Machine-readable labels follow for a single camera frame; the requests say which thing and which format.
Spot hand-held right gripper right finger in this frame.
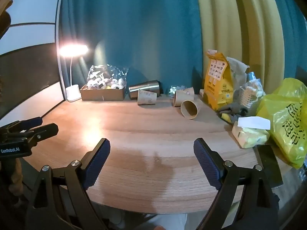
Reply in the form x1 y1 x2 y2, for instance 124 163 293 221
193 138 280 230

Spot white plush toy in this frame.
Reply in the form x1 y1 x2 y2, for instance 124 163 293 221
87 80 102 90
111 79 126 90

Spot tissue pack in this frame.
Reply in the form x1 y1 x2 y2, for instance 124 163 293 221
231 116 271 149

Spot yellow snack bag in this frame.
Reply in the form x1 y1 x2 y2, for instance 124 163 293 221
204 50 234 112

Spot crumpled clear wrapper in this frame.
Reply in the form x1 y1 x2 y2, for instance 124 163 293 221
170 85 187 97

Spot white desk lamp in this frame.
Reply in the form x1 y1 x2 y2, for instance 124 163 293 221
59 44 88 102

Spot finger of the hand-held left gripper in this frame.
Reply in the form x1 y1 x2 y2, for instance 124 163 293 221
23 123 59 147
0 117 43 136

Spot teal curtain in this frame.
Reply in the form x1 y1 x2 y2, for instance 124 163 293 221
59 0 205 101

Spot person's white trousers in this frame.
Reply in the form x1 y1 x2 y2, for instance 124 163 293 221
140 213 188 230

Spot clear plastic bag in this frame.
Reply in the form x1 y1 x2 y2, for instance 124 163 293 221
87 65 129 90

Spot dark flat panel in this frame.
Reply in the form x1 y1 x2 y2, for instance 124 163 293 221
257 144 283 187

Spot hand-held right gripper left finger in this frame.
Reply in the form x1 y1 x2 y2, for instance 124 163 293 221
25 138 113 230

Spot brown paper cup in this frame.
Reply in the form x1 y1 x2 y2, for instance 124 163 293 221
180 100 201 120
137 89 157 106
173 87 195 107

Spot yellow plastic bag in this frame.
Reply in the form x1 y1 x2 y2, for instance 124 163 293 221
256 78 307 169

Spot yellow curtain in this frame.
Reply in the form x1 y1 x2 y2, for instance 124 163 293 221
194 0 301 94

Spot white paper bag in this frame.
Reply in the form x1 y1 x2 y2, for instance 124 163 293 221
227 57 250 90

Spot black framed window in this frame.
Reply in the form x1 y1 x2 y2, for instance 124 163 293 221
0 0 66 121

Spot white plastic basket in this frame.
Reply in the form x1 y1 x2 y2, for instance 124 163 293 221
240 80 265 109

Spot grey gloves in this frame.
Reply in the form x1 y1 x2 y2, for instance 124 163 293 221
218 102 249 120

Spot cardboard box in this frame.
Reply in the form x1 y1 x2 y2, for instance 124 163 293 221
80 84 126 101

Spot steel tumbler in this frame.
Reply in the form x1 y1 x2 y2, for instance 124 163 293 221
129 80 164 100

